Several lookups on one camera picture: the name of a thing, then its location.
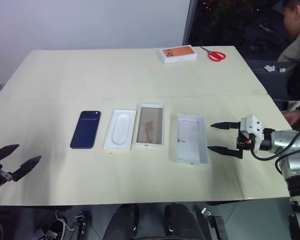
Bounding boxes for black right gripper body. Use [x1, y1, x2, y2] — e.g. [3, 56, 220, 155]
[235, 130, 256, 159]

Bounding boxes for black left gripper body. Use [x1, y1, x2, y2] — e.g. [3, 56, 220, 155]
[0, 161, 16, 190]

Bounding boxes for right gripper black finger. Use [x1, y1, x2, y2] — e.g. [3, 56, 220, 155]
[207, 145, 242, 160]
[210, 121, 242, 131]

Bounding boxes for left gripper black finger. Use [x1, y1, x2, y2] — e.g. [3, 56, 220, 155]
[13, 155, 42, 182]
[0, 144, 21, 164]

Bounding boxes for dark blue smartphone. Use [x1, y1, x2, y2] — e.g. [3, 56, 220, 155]
[69, 110, 102, 150]

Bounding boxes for scratched white tray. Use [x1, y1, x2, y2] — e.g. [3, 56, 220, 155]
[168, 113, 211, 168]

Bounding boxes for white phone box base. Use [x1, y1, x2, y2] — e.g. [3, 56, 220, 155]
[131, 103, 166, 149]

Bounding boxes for orange printed phone box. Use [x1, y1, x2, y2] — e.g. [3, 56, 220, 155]
[160, 44, 199, 65]

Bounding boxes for person's bare hand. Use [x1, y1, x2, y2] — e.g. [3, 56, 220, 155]
[283, 109, 300, 126]

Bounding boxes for dark grey side table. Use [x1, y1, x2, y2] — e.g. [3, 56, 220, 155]
[243, 58, 300, 111]

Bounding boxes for black sneaker with white laces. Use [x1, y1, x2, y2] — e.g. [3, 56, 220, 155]
[39, 211, 71, 240]

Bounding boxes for black rounded shape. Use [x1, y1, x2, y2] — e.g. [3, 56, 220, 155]
[103, 203, 140, 240]
[163, 202, 203, 240]

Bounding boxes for black metal strut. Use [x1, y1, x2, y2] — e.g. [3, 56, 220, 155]
[288, 212, 300, 240]

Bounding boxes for white moulded insert tray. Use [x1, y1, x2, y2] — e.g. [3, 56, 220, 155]
[104, 108, 137, 152]

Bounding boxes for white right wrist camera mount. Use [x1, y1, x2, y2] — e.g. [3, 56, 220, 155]
[240, 114, 265, 154]

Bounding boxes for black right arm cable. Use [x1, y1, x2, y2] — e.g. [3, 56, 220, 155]
[249, 131, 300, 176]

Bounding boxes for red handled scissors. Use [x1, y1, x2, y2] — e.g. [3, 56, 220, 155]
[199, 45, 227, 62]

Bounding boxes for black metal bracket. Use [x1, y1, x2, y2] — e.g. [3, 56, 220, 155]
[201, 207, 231, 240]
[73, 212, 87, 240]

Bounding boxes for dark window frame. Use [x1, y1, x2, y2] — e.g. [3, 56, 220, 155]
[181, 0, 194, 48]

